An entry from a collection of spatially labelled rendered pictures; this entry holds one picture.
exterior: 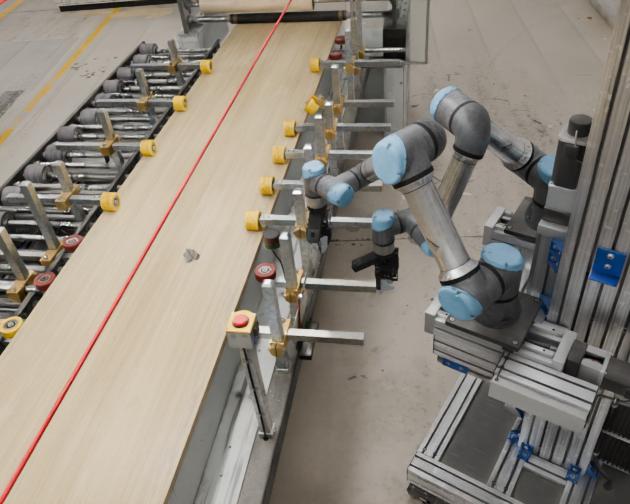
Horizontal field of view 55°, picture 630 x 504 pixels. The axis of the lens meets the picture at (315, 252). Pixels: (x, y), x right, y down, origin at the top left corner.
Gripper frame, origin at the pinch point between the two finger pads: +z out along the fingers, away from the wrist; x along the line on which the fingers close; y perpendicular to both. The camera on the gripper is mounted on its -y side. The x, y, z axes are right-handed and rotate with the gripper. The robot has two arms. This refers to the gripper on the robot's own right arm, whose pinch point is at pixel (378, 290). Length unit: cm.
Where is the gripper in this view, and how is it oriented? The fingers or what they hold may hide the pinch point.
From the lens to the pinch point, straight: 224.4
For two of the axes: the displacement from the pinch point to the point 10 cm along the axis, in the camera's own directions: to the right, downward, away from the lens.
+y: 9.8, 0.4, -1.8
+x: 1.7, -6.5, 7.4
